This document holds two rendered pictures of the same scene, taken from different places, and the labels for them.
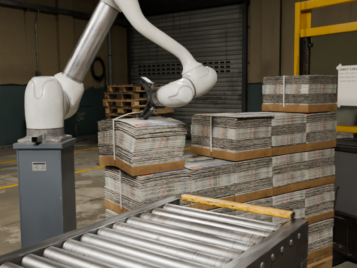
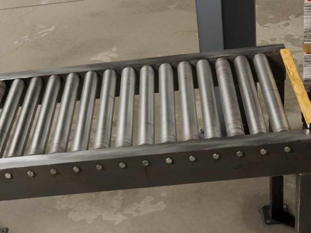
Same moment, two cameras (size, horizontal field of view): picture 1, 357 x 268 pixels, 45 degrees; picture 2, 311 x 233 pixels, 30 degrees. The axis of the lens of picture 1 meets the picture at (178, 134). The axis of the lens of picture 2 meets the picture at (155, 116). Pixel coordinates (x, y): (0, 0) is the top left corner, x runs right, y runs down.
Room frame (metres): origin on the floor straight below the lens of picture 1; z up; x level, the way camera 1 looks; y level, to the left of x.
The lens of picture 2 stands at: (0.33, -1.23, 1.79)
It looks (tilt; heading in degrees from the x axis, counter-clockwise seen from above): 35 degrees down; 59
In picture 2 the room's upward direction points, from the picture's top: 8 degrees counter-clockwise
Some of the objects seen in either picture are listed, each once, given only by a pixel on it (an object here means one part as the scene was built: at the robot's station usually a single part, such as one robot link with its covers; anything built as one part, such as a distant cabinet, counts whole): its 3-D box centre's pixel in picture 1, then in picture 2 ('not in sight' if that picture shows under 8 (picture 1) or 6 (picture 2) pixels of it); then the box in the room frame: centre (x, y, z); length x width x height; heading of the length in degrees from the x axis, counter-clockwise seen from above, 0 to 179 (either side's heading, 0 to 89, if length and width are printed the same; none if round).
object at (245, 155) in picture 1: (230, 150); not in sight; (2.46, -0.30, 0.86); 0.38 x 0.29 x 0.04; 37
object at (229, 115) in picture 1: (232, 115); not in sight; (2.45, -0.31, 1.06); 0.37 x 0.29 x 0.01; 37
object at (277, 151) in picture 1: (266, 145); not in sight; (2.63, -0.54, 0.86); 0.38 x 0.29 x 0.04; 35
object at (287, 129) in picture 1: (266, 132); not in sight; (2.63, -0.54, 0.95); 0.38 x 0.29 x 0.23; 35
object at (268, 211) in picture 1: (234, 205); (298, 84); (1.47, -0.19, 0.81); 0.43 x 0.03 x 0.02; 54
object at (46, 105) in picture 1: (45, 101); not in sight; (1.85, 0.57, 1.17); 0.18 x 0.16 x 0.22; 178
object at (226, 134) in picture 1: (230, 135); not in sight; (2.46, -0.30, 0.95); 0.38 x 0.29 x 0.23; 37
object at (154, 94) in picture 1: (162, 96); not in sight; (1.93, 0.07, 1.18); 0.09 x 0.06 x 0.09; 125
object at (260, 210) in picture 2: not in sight; (276, 213); (1.61, 0.04, 0.01); 0.14 x 0.14 x 0.01; 54
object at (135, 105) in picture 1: (139, 115); not in sight; (9.11, 0.83, 0.65); 1.33 x 0.94 x 1.30; 148
